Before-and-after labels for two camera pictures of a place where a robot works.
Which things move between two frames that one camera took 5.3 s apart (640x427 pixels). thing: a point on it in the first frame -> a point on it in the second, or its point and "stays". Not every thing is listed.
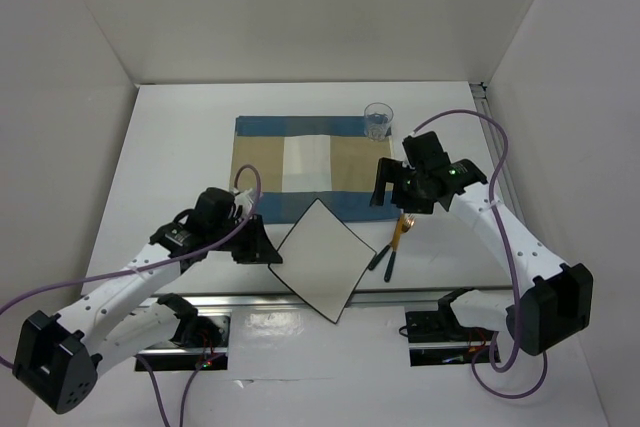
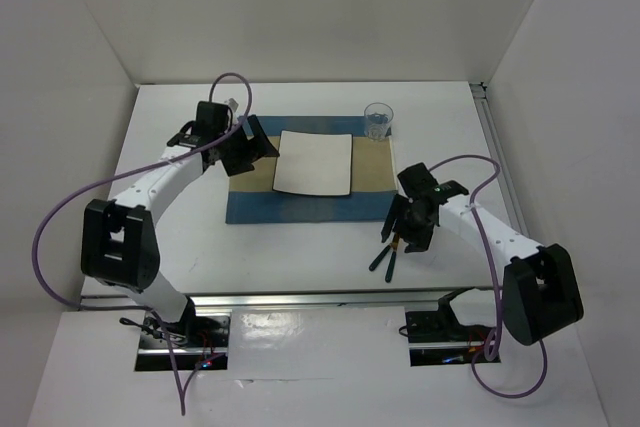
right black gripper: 387,171 -> 419,240
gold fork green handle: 404,225 stays
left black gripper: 258,246 -> 241,164
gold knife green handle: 386,249 stays
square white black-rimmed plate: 325,260 -> 314,163
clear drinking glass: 377,119 stays
